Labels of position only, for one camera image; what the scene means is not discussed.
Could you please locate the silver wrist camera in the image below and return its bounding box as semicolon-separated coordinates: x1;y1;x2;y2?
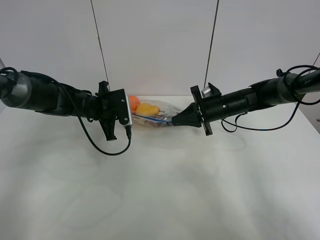
117;95;133;126
201;86;213;98

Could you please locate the orange fruit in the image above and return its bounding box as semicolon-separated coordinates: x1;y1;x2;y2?
128;95;141;113

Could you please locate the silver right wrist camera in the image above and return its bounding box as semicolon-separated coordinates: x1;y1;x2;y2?
201;86;213;98

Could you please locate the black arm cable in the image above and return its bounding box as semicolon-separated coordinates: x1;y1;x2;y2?
56;82;133;157
221;65;316;133

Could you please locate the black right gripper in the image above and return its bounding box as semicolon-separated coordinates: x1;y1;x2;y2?
171;85;213;136

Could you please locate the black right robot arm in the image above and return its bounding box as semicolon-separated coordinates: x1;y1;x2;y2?
171;65;320;136

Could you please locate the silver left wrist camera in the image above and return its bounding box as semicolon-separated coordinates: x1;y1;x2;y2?
117;95;133;126

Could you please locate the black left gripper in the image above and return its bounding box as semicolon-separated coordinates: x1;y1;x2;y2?
96;81;125;141

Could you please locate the yellow pear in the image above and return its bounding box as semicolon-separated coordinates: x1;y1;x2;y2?
135;103;161;117

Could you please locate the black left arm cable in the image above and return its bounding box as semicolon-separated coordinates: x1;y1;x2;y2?
56;82;133;157

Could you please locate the clear zip bag blue zipper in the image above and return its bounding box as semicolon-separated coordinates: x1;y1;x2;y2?
128;96;182;128

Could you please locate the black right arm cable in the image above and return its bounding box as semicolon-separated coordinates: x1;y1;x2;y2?
221;65;316;133

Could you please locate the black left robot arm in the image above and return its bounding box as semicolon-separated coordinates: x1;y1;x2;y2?
0;67;132;141

